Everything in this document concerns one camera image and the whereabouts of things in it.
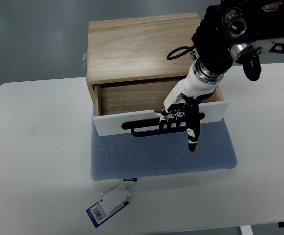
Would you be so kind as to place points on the white table leg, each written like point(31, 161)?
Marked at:
point(246, 230)

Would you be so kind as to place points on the white top drawer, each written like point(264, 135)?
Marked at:
point(117, 103)

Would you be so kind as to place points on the metal bracket behind cabinet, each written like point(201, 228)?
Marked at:
point(84, 60)

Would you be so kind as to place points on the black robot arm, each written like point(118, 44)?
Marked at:
point(234, 22)

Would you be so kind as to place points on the cardboard box corner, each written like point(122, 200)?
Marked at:
point(274, 6)

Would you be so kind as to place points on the wooden drawer cabinet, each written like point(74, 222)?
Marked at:
point(135, 49)

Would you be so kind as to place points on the blue mesh cushion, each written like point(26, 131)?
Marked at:
point(123, 156)

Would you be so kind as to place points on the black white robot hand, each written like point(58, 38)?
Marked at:
point(184, 99)

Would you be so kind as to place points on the white blue price tag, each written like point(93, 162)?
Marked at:
point(108, 205)

